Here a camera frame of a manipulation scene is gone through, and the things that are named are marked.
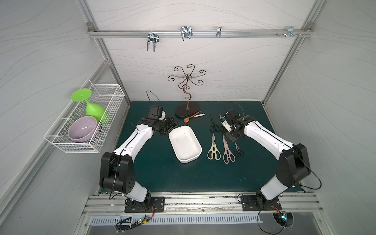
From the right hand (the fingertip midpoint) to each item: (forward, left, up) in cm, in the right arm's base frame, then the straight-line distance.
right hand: (235, 133), depth 87 cm
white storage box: (-4, +31, -12) cm, 33 cm away
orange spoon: (+18, +32, -11) cm, 38 cm away
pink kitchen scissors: (-9, +4, -12) cm, 15 cm away
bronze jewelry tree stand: (+28, +30, -10) cm, 42 cm away
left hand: (+1, +36, +5) cm, 36 cm away
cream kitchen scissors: (-6, +13, -12) cm, 18 cm away
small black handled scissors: (-6, -3, -12) cm, 14 cm away
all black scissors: (+12, +11, -12) cm, 20 cm away
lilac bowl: (-17, +73, +24) cm, 78 cm away
